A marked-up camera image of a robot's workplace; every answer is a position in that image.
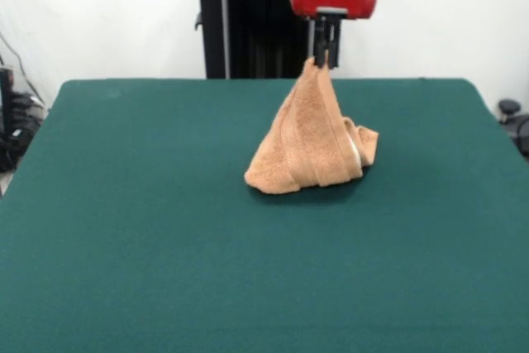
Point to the grey office chair base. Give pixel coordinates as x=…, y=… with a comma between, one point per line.
x=509, y=107

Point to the tan terry towel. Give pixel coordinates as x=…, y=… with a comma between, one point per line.
x=310, y=142

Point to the black metal stand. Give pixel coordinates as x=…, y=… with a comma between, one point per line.
x=5, y=101

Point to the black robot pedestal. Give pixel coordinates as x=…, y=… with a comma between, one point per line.
x=256, y=30

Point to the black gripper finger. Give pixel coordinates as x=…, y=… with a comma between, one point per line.
x=335, y=51
x=319, y=47

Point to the dark green table cloth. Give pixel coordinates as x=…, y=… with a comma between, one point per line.
x=165, y=245

